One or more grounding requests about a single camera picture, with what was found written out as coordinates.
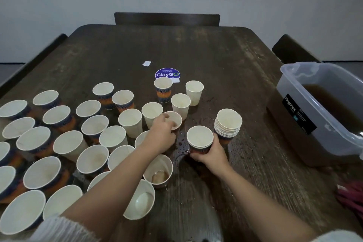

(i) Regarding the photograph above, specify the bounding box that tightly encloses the round blue sticker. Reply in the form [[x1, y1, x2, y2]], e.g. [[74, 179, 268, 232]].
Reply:
[[155, 67, 182, 82]]

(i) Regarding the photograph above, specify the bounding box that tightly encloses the group of paper cups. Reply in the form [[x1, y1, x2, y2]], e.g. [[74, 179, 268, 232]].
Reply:
[[0, 80, 205, 237]]

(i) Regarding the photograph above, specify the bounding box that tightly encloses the orange blue patterned paper cup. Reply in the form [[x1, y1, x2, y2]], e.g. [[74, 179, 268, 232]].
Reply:
[[186, 125, 215, 152]]

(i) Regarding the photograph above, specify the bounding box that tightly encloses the person's left forearm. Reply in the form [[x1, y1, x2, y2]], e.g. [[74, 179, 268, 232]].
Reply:
[[31, 143, 157, 242]]

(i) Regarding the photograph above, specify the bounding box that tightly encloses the dark wooden table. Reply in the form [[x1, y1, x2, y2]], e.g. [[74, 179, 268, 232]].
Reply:
[[0, 24, 363, 242]]

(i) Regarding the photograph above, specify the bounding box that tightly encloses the clear plastic storage bin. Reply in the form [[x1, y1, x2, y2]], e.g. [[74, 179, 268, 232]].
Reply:
[[267, 61, 363, 167]]

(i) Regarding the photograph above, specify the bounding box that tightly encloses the dark red cloth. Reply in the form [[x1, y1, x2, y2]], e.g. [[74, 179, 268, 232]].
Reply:
[[336, 180, 363, 220]]

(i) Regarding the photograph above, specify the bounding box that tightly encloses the person's right forearm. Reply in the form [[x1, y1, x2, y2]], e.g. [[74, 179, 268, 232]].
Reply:
[[218, 165, 341, 242]]

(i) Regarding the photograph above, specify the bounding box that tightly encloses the person's left hand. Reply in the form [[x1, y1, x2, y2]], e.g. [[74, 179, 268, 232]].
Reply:
[[141, 112, 179, 155]]

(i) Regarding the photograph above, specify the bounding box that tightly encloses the white paper cup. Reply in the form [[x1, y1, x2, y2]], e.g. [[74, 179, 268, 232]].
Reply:
[[161, 111, 183, 132]]

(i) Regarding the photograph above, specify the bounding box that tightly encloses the dark wooden chair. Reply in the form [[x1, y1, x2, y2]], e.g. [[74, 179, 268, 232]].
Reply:
[[271, 34, 321, 64], [114, 12, 221, 26]]

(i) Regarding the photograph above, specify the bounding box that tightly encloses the patterned paper cup stack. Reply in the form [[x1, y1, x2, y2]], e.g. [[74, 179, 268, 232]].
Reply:
[[214, 108, 244, 139]]

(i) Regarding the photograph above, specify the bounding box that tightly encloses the person's right hand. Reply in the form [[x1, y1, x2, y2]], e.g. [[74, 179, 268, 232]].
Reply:
[[189, 133, 232, 176]]

